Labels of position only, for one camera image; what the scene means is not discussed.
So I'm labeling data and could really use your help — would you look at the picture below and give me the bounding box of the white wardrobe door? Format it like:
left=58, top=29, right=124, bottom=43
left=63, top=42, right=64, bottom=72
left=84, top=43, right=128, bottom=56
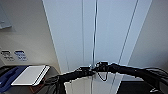
left=41, top=0, right=98, bottom=94
left=92, top=0, right=138, bottom=94

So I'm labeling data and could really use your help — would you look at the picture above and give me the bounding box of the flat white board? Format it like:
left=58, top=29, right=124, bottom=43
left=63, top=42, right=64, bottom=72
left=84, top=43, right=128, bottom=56
left=10, top=64, right=51, bottom=87

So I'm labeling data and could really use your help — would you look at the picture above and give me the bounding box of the white wardrobe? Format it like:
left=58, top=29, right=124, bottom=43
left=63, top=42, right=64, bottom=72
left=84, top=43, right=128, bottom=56
left=41, top=0, right=154, bottom=94

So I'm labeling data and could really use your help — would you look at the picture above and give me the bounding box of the blue moulded tray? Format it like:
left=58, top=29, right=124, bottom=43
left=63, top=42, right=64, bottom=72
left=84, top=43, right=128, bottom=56
left=0, top=66, right=28, bottom=93

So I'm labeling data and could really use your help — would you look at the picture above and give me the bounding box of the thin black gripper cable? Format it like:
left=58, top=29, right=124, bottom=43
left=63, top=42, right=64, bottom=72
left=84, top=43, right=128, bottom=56
left=95, top=69, right=110, bottom=83

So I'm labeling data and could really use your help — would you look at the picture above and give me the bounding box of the orange metal frame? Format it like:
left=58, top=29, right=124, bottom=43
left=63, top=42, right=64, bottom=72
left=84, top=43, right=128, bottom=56
left=31, top=83, right=61, bottom=94

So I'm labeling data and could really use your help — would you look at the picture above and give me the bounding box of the blue wall sign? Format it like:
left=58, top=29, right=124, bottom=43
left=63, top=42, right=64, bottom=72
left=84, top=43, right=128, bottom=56
left=13, top=49, right=29, bottom=62

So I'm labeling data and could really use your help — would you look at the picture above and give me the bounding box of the dark wall sign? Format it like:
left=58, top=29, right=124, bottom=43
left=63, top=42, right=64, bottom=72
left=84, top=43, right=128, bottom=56
left=0, top=49, right=14, bottom=62

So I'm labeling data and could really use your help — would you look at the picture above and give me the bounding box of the white wall board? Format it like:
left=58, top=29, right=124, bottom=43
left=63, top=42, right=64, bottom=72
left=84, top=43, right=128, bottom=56
left=0, top=1, right=13, bottom=30

